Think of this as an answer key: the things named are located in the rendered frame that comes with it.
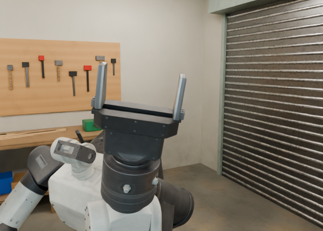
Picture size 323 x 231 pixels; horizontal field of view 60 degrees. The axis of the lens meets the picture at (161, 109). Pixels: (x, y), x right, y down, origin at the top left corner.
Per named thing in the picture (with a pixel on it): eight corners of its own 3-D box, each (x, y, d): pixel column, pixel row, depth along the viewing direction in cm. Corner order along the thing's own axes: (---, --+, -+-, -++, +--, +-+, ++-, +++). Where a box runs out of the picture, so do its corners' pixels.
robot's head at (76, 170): (77, 156, 82) (64, 132, 78) (101, 162, 77) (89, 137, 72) (60, 171, 78) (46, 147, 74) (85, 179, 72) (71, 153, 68)
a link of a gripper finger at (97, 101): (103, 67, 36) (100, 110, 38) (108, 60, 39) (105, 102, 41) (91, 65, 36) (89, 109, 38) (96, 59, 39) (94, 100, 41)
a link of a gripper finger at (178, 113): (179, 71, 39) (172, 111, 42) (180, 78, 36) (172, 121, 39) (191, 73, 39) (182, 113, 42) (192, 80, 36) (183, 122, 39)
